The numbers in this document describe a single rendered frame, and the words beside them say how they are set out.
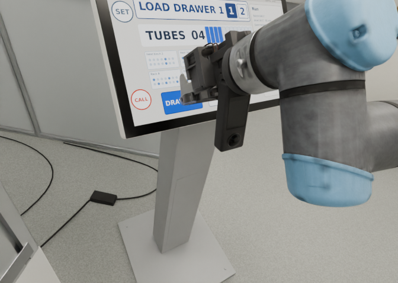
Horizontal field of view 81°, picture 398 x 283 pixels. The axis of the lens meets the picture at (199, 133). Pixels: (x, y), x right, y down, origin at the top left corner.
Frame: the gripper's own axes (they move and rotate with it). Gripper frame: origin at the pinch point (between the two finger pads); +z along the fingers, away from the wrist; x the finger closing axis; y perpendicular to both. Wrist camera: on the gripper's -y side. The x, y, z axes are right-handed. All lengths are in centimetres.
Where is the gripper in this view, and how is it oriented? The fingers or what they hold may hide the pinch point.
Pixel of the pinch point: (187, 102)
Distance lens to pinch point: 49.7
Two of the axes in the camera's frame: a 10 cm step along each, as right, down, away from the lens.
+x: -8.6, 2.1, -4.7
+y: -1.9, -9.8, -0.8
